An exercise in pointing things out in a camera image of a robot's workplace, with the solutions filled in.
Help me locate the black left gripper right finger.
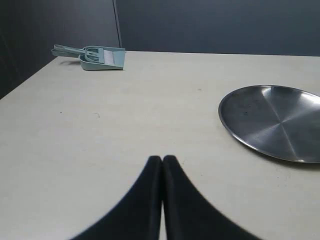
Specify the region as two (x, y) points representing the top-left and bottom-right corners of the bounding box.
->
(162, 155), (253, 240)

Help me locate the teal plastic dustpan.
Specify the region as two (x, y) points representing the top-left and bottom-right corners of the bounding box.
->
(51, 44), (126, 71)

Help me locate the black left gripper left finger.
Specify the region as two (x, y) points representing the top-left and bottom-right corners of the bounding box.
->
(74, 155), (163, 240)

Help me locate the teal hand brush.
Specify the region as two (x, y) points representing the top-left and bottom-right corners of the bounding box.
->
(52, 44), (115, 65)

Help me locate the round steel plate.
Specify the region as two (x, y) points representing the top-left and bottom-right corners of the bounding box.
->
(218, 85), (320, 164)

